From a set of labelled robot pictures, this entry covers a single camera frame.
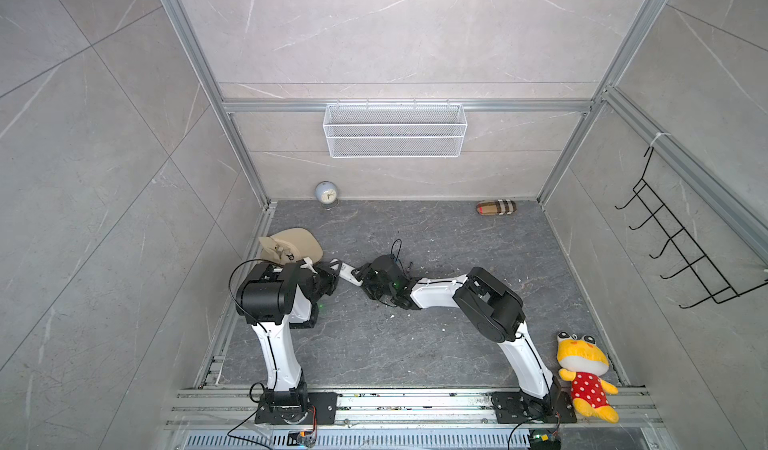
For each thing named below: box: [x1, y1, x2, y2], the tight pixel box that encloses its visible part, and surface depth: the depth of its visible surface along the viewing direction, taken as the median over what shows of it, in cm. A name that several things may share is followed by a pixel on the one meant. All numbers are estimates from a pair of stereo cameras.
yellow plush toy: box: [556, 331, 620, 424], surface depth 76 cm
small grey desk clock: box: [315, 180, 339, 211], surface depth 117 cm
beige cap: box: [258, 227, 324, 265], surface depth 105 cm
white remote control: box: [330, 259, 363, 287], surface depth 96 cm
